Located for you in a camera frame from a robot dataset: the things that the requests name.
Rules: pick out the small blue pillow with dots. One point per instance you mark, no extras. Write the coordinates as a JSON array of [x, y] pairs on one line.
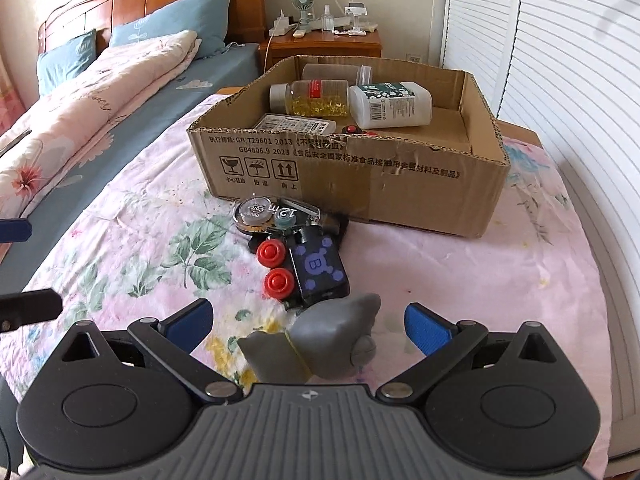
[[65, 60]]

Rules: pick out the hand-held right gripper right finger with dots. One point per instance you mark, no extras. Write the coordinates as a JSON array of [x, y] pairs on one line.
[[430, 327]]

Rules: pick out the small green desk fan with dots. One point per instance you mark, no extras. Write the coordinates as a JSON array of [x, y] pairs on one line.
[[302, 2]]

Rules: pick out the white power strip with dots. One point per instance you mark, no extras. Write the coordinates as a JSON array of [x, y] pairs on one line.
[[281, 25]]

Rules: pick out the white phone stand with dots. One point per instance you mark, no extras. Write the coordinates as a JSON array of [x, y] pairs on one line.
[[357, 17]]

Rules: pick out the capsule bottle gold cap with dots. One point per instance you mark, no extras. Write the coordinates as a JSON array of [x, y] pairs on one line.
[[315, 100]]

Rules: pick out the pink floral quilt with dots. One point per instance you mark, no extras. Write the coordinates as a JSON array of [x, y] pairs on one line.
[[100, 95]]

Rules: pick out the wooden nightstand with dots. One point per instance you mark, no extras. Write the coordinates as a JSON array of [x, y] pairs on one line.
[[320, 45]]

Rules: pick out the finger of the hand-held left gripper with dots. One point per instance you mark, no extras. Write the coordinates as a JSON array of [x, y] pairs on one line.
[[15, 230], [27, 307]]

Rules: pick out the white labelled plastic case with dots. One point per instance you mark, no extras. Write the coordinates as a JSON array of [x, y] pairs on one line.
[[295, 124]]

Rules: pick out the cardboard box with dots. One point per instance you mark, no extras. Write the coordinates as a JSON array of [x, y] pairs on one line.
[[350, 180]]

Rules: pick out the pink floral bedsheet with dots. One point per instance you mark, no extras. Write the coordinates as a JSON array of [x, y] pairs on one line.
[[450, 270]]

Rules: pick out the black toy train red wheels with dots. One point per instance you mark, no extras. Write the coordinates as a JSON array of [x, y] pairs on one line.
[[317, 265]]

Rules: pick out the clear correction tape dispenser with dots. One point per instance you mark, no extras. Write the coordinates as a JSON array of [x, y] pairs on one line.
[[255, 212]]

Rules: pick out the grey elephant figurine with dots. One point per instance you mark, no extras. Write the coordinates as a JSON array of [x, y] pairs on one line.
[[320, 332]]

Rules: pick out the wall outlet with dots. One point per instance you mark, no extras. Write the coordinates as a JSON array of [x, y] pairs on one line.
[[413, 57]]

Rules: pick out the red toy car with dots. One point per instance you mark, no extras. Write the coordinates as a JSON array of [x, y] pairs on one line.
[[352, 130]]

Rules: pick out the clear plastic jar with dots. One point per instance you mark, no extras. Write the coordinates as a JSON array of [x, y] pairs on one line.
[[330, 72]]

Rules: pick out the white louvred closet door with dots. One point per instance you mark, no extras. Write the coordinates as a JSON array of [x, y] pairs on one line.
[[480, 20], [585, 85]]

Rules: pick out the white bottle green label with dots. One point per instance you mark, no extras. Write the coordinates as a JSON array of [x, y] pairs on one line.
[[395, 110]]

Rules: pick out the blue bed sheet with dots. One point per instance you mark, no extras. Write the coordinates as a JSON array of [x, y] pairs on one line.
[[165, 105]]

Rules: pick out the large blue pillow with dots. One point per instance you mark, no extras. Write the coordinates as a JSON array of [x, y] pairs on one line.
[[200, 15]]

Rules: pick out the clear spray bottle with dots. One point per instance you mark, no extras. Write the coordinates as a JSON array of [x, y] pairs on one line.
[[328, 19]]

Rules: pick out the black phone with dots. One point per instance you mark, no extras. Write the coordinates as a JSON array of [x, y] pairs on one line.
[[15, 141]]

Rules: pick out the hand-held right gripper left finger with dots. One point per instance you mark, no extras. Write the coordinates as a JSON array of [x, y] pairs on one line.
[[192, 322]]

